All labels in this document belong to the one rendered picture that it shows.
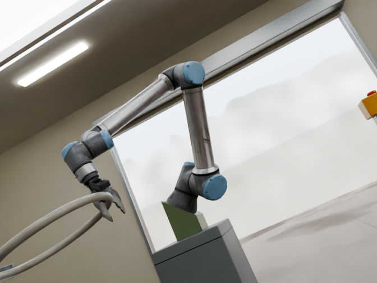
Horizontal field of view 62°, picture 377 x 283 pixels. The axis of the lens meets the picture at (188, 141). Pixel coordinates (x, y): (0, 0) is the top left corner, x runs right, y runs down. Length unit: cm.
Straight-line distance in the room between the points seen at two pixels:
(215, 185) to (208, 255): 35
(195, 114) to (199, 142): 15
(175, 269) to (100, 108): 536
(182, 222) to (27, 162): 614
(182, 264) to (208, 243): 18
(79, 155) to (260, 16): 541
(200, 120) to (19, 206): 648
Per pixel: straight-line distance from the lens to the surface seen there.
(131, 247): 636
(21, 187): 776
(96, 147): 142
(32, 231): 108
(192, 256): 174
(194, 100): 160
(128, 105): 162
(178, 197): 185
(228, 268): 171
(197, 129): 163
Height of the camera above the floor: 90
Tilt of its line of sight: 14 degrees up
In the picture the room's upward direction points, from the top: 24 degrees counter-clockwise
